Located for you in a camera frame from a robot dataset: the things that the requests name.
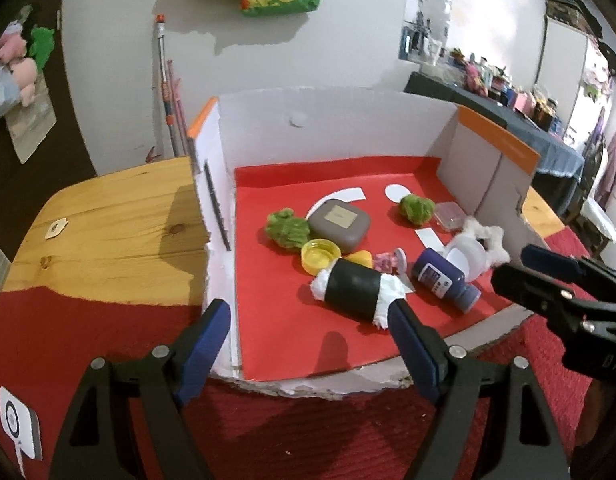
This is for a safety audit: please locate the white cabinet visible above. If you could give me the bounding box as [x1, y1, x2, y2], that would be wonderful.
[533, 0, 606, 131]

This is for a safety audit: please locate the yellow plastic cap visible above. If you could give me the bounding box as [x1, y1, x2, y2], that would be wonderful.
[300, 239, 343, 276]

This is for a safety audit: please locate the clutter of bottles and boxes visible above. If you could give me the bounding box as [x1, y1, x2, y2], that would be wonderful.
[448, 45, 579, 138]

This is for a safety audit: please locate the black roll with white ends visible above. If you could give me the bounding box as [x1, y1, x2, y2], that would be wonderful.
[309, 255, 409, 331]

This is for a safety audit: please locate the white square charger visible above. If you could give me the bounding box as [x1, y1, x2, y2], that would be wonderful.
[0, 386, 43, 461]

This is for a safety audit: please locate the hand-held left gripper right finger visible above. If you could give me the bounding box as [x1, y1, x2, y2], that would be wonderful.
[386, 298, 571, 480]

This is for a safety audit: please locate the red knitted cloth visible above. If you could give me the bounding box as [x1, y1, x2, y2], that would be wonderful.
[0, 230, 609, 480]

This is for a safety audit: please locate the pink plush toy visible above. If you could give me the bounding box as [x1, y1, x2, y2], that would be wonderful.
[0, 22, 28, 61]
[10, 57, 39, 107]

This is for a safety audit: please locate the metal pole with orange tip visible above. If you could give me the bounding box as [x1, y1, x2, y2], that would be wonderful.
[154, 14, 181, 158]

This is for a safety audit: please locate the green plush toy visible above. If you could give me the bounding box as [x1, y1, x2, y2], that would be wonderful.
[28, 25, 56, 73]

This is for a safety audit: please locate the clear square plastic container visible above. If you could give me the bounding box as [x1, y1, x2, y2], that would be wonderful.
[434, 201, 466, 232]

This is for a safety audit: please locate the pink curtain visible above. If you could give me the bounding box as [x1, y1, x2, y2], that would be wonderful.
[590, 110, 616, 201]

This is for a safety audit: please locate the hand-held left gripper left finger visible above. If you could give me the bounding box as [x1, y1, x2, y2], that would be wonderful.
[48, 298, 232, 480]

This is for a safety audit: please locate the brown paper bag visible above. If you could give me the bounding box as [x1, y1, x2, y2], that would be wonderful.
[5, 92, 58, 165]

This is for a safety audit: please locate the white fuzzy star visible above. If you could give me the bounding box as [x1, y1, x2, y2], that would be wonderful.
[460, 216, 511, 266]

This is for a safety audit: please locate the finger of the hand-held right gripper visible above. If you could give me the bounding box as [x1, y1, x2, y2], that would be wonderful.
[490, 262, 616, 356]
[519, 244, 616, 306]

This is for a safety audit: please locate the translucent plastic bag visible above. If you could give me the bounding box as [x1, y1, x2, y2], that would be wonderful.
[0, 60, 21, 128]

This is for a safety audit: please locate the purple paint bottle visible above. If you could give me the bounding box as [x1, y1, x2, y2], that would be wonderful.
[411, 246, 481, 315]

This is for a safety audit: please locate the small green fuzzy toy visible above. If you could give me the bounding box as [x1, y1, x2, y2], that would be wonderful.
[399, 194, 436, 226]

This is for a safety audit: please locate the orange cardboard box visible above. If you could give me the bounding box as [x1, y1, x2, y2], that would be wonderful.
[185, 86, 543, 402]

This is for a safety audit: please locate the blonde doll figurine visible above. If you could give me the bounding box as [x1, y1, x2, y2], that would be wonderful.
[345, 247, 408, 276]

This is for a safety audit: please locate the grey square case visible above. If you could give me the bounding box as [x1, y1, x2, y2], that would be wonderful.
[307, 199, 373, 254]

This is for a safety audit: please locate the pink stick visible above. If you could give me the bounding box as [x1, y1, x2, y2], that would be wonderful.
[167, 59, 186, 157]

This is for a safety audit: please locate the table with dark blue cloth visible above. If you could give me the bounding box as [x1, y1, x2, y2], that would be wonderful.
[405, 71, 586, 221]

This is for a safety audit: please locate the large green fuzzy toy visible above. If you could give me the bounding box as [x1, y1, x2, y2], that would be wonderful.
[264, 208, 311, 251]

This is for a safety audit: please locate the white lace cushion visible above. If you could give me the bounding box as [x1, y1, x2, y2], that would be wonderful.
[583, 195, 616, 246]

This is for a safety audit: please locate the clear plastic lid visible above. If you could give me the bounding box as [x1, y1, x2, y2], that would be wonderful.
[444, 236, 489, 283]

